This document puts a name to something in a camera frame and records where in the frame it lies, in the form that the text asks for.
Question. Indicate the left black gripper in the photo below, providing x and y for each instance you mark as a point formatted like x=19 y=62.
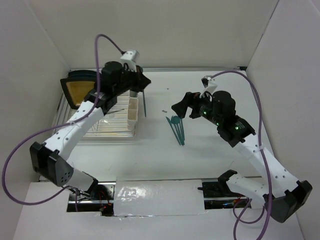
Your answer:
x=142 y=81

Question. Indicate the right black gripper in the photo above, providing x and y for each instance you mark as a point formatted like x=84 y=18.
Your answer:
x=180 y=107

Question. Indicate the teal chopstick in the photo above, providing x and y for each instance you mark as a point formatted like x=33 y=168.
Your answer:
x=144 y=104

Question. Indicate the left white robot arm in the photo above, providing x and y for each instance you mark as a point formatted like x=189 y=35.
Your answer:
x=49 y=159

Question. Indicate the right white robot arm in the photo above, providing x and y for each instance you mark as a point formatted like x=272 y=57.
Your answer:
x=285 y=194

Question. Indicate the teal spoon on table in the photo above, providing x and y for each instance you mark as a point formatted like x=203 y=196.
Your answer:
x=168 y=120

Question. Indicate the teal utensil pile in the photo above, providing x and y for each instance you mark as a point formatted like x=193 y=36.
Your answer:
x=178 y=128

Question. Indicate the white utensil holder far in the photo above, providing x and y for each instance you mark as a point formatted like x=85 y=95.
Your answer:
x=133 y=94

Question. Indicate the white utensil holder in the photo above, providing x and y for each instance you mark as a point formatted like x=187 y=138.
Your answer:
x=133 y=94
x=132 y=113

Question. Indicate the white utensil holder near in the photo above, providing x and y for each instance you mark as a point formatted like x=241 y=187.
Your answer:
x=132 y=113

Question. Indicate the clear dish rack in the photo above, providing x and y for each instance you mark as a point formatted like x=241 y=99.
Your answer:
x=112 y=125

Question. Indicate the dark teal plate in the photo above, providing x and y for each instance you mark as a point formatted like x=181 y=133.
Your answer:
x=85 y=74

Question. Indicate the reflective tape sheet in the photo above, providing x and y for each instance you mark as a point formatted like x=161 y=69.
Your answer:
x=158 y=198

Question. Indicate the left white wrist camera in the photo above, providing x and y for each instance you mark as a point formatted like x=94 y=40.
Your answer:
x=129 y=60

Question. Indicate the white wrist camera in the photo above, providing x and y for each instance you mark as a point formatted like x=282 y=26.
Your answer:
x=129 y=60
x=209 y=85

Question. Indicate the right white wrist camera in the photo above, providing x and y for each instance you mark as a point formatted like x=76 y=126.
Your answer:
x=209 y=85

